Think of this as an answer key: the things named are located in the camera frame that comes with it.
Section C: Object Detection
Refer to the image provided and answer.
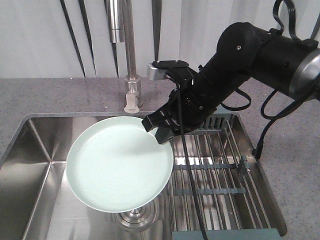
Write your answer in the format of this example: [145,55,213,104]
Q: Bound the grey sink drying rack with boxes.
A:
[166,108,287,240]

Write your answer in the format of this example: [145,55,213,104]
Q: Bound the white pleated curtain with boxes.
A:
[0,0,320,79]

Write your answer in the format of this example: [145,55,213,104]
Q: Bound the steel sink drain strainer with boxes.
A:
[112,198,161,232]

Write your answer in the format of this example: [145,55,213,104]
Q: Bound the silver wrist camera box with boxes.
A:
[147,60,189,81]

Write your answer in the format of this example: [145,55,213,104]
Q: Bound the light green round plate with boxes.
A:
[65,116,174,213]

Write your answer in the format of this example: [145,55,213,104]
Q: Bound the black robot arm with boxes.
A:
[142,0,320,144]

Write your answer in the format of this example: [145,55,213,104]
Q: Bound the stainless steel sink basin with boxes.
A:
[0,111,288,240]

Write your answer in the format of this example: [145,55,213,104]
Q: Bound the chrome kitchen faucet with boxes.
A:
[105,0,143,114]

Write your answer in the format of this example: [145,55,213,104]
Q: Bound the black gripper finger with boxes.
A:
[154,127,181,145]
[141,106,173,132]

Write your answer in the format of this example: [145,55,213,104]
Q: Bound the black camera cable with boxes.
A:
[172,74,210,240]

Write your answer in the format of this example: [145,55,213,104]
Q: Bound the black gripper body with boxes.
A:
[163,67,217,132]

